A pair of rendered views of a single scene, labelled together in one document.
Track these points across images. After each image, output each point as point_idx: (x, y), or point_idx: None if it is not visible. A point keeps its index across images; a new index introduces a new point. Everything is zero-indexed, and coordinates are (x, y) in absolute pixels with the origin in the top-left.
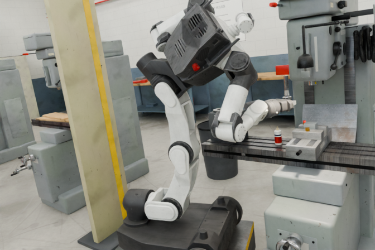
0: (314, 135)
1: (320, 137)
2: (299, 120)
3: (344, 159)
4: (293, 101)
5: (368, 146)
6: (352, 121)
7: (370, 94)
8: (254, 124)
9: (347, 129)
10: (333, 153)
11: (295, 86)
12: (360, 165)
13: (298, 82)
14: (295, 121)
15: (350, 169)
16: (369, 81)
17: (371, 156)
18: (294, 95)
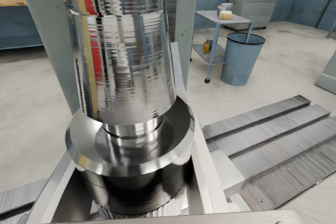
0: (224, 194)
1: (239, 188)
2: (75, 89)
3: (279, 204)
4: (202, 135)
5: (245, 125)
6: (176, 74)
7: (193, 22)
8: None
9: None
10: (248, 194)
11: (39, 7)
12: (299, 194)
13: None
14: (65, 94)
15: (278, 209)
16: None
17: (300, 162)
18: (43, 33)
